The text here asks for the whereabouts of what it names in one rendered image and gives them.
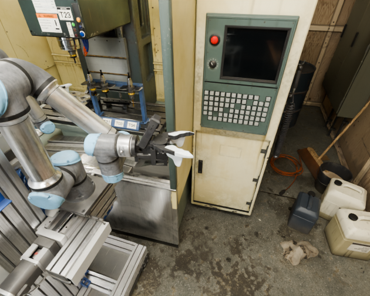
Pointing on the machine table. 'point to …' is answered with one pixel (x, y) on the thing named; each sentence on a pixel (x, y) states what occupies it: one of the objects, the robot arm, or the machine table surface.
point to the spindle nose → (69, 43)
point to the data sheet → (44, 6)
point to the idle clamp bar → (117, 103)
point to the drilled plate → (83, 97)
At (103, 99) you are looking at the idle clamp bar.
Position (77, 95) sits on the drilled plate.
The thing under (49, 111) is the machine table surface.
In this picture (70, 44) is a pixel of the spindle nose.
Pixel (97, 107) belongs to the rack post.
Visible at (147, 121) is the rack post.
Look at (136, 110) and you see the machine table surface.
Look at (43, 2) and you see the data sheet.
